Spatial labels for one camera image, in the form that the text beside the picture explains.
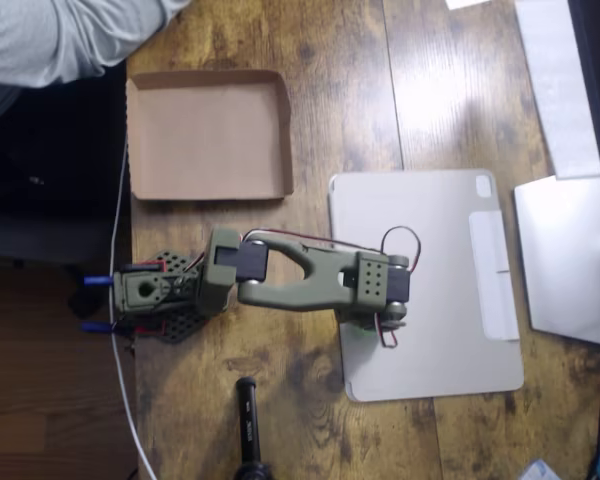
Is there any red black servo wire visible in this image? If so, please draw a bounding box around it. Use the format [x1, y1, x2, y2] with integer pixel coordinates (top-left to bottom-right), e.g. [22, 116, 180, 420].
[374, 309, 400, 349]
[244, 226, 422, 275]

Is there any brown cardboard tray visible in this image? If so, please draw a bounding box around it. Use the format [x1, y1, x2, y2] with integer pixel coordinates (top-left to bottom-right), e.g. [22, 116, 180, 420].
[124, 69, 295, 202]

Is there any tablet in beige case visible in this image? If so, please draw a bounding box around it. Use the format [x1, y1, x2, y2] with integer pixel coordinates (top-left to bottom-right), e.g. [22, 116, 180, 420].
[328, 168, 525, 403]

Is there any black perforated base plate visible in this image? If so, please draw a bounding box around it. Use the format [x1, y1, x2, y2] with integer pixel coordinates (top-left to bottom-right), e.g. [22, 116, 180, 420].
[129, 247, 214, 346]

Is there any white cable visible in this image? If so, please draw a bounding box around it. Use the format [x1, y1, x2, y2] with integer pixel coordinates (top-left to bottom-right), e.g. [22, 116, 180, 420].
[108, 144, 159, 480]

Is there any white blue packet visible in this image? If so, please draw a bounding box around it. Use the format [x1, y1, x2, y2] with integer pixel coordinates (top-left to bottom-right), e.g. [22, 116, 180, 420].
[519, 458, 561, 480]

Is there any black tripod pole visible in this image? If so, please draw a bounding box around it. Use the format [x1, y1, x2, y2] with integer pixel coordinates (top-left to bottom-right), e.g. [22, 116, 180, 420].
[232, 377, 276, 480]

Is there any person in grey shirt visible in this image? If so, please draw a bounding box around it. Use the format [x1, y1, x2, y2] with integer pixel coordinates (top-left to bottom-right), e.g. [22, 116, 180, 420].
[0, 0, 191, 131]

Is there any grey foam sheet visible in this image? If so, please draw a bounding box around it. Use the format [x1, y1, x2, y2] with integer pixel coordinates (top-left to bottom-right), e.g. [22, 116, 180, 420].
[513, 0, 600, 181]

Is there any silver monitor stand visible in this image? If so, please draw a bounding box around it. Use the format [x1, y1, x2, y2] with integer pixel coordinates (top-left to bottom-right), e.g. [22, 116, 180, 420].
[513, 175, 600, 348]

